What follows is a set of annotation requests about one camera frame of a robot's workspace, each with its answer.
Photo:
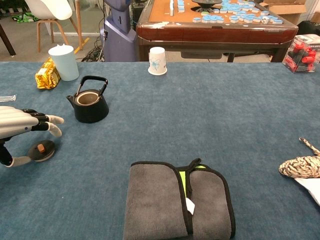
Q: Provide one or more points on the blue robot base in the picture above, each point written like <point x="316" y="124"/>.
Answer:
<point x="117" y="35"/>

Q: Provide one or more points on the clear box red black parts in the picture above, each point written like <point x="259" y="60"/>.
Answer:
<point x="302" y="56"/>

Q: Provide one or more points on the green bag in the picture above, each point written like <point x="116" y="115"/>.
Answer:
<point x="25" y="17"/>

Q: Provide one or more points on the white chair wooden legs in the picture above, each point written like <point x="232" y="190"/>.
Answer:
<point x="50" y="10"/>

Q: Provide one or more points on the white packet blue print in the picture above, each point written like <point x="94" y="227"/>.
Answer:
<point x="312" y="187"/>

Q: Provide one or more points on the brown cardboard box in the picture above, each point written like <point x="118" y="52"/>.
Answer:
<point x="285" y="10"/>

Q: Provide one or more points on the light blue plastic cup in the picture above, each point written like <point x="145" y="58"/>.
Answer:
<point x="66" y="65"/>

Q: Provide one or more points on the white paper cup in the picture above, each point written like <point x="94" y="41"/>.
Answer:
<point x="157" y="61"/>

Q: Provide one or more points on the blue mahjong tile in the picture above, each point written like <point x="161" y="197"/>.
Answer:
<point x="196" y="20"/>
<point x="277" y="21"/>

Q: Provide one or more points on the blue felt table mat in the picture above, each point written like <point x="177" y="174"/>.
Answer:
<point x="187" y="112"/>

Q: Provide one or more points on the white dotted mahjong tile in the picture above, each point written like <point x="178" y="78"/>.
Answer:
<point x="265" y="20"/>

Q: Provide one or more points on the light wooden pole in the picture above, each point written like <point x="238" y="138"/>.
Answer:
<point x="79" y="25"/>

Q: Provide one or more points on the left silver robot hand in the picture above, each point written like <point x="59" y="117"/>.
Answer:
<point x="17" y="120"/>

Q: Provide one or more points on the brown mahjong table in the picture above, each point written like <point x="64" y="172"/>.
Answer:
<point x="212" y="33"/>

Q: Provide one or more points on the clear plastic tube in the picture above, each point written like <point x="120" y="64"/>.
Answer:
<point x="7" y="98"/>

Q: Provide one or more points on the black lid with orange knob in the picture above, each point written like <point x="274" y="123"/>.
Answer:
<point x="46" y="152"/>

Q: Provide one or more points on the gold foil packet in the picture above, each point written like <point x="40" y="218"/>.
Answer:
<point x="46" y="76"/>

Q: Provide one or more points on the black round dish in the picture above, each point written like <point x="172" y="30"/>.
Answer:
<point x="206" y="2"/>

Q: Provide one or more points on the grey folded towel black trim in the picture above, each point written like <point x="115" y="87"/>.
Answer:
<point x="155" y="205"/>

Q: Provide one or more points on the dark furniture leg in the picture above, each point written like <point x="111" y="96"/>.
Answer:
<point x="7" y="40"/>

